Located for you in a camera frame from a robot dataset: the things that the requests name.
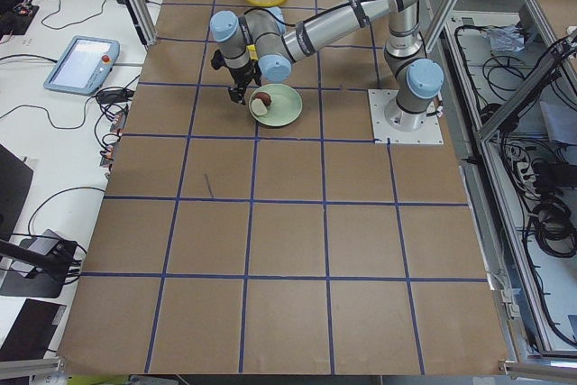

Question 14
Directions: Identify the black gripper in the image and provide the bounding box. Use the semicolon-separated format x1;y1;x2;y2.
227;61;261;105

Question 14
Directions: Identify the white steamed bun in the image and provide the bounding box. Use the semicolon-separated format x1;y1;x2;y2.
251;98;268;116

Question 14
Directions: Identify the brown steamed bun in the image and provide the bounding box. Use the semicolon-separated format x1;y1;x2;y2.
253;92;271;106

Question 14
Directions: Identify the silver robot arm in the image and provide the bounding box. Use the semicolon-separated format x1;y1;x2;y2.
209;0;444;115

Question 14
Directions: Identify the light green plate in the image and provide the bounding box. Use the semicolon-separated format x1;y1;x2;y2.
248;84;303;127

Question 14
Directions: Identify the black power adapter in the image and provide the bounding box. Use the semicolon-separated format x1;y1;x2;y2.
96;88;134;105

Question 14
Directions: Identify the black circuit board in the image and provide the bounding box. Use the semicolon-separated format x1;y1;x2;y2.
13;3;40;17

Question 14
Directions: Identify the black laptop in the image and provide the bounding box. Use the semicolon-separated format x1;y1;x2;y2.
0;146;33;241

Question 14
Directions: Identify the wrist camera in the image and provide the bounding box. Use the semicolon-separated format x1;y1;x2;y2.
210;50;227;70

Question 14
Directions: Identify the teach pendant near post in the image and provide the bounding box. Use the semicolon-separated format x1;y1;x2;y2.
43;35;120;96

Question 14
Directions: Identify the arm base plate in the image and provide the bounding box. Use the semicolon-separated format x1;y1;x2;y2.
368;89;444;146

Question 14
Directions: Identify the black camera stand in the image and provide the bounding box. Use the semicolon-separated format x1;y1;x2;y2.
1;231;81;281

